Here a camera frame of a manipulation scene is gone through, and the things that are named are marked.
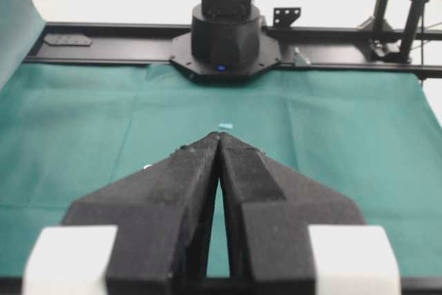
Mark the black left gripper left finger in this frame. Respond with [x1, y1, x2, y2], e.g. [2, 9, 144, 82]
[62, 132, 220, 280]

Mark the black perforated corner bracket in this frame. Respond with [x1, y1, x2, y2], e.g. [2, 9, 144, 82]
[273, 7, 302, 28]

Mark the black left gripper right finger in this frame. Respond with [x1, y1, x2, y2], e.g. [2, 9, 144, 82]
[218, 133, 366, 282]

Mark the black camera stand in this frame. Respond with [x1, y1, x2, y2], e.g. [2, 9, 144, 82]
[358, 0, 441, 64]

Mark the green table cloth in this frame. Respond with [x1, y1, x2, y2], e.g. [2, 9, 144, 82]
[1, 64, 441, 277]

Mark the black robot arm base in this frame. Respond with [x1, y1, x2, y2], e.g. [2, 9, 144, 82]
[169, 0, 281, 81]

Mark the small light blue shaft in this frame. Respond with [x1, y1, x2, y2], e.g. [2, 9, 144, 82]
[218, 123, 233, 130]

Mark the black aluminium frame rail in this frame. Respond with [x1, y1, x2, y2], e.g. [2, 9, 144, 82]
[24, 23, 441, 82]

